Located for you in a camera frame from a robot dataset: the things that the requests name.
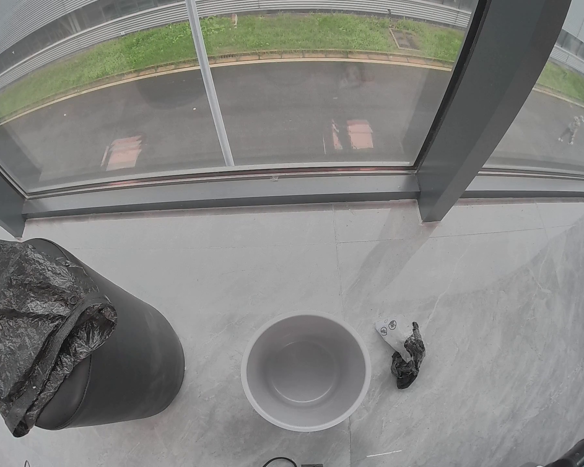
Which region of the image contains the clear printed wrapper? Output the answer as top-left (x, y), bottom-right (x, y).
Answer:
top-left (375, 317), bottom-right (414, 361)

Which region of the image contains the black plastic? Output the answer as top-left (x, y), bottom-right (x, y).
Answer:
top-left (391, 321), bottom-right (426, 390)

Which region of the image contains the black plastic bag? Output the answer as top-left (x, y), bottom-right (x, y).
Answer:
top-left (0, 234), bottom-right (118, 437)

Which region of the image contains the white trash bin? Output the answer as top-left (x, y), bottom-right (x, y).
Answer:
top-left (241, 312), bottom-right (372, 432)

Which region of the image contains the window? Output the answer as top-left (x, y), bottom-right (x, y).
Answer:
top-left (0, 0), bottom-right (584, 239)

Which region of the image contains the dark grey round chair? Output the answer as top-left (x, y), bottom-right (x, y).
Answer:
top-left (22, 238), bottom-right (186, 431)

